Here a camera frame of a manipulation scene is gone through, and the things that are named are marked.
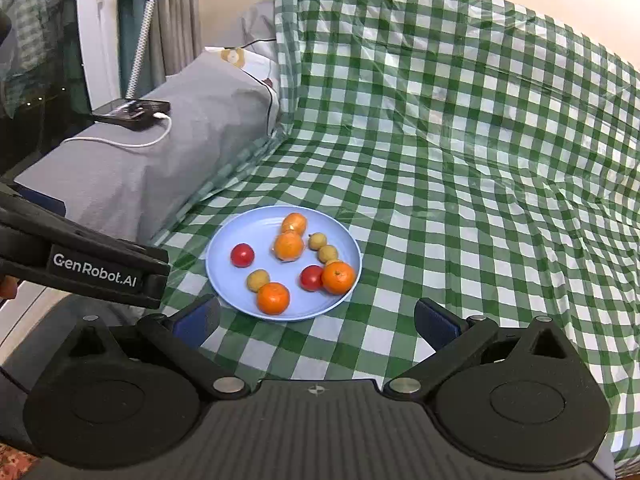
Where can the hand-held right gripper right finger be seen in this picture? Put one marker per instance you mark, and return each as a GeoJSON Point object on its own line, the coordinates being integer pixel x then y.
{"type": "Point", "coordinates": [435, 321]}

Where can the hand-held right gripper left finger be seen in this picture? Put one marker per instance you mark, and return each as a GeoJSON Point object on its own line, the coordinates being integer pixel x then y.
{"type": "Point", "coordinates": [197, 319]}

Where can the yellow longan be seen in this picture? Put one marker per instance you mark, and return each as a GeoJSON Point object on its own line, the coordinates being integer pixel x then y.
{"type": "Point", "coordinates": [327, 253]}
{"type": "Point", "coordinates": [258, 280]}
{"type": "Point", "coordinates": [316, 241]}

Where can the large red tomato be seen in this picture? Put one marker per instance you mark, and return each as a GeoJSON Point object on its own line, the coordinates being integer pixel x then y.
{"type": "Point", "coordinates": [242, 255]}

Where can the small orange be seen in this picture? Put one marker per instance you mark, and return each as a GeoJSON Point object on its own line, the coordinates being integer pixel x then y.
{"type": "Point", "coordinates": [294, 222]}
{"type": "Point", "coordinates": [273, 298]}

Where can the light blue plate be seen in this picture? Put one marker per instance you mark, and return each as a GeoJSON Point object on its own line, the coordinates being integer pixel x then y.
{"type": "Point", "coordinates": [240, 230]}

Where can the large orange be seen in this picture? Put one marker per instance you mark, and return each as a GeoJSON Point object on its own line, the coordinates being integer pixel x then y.
{"type": "Point", "coordinates": [338, 277]}

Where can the plastic orange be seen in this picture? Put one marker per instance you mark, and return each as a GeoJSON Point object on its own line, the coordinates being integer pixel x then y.
{"type": "Point", "coordinates": [288, 246]}

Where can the small red tomato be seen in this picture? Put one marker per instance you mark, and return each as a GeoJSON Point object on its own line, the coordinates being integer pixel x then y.
{"type": "Point", "coordinates": [310, 278]}

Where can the person's left hand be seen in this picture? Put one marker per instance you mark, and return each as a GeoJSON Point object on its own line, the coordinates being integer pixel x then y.
{"type": "Point", "coordinates": [7, 288]}

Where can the grey cushion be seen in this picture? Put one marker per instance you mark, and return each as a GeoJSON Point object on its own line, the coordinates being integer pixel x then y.
{"type": "Point", "coordinates": [175, 160]}

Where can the black smartphone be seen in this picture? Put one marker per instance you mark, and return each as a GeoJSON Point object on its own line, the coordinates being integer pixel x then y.
{"type": "Point", "coordinates": [132, 110]}

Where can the green checkered tablecloth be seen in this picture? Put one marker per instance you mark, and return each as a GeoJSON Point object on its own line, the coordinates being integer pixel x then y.
{"type": "Point", "coordinates": [450, 160]}

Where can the dark glass door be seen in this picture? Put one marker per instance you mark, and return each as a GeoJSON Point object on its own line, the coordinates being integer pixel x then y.
{"type": "Point", "coordinates": [30, 60]}

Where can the checkered pole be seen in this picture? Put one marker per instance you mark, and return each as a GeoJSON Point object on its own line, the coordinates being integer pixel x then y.
{"type": "Point", "coordinates": [141, 45]}

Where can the teal curtain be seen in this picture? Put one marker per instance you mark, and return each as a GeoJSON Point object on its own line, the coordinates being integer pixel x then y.
{"type": "Point", "coordinates": [129, 20]}

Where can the white floral pillow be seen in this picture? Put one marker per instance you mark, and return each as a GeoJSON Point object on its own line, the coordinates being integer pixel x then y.
{"type": "Point", "coordinates": [250, 64]}

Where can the grey curtain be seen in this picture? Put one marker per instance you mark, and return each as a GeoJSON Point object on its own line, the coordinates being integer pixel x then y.
{"type": "Point", "coordinates": [175, 10]}

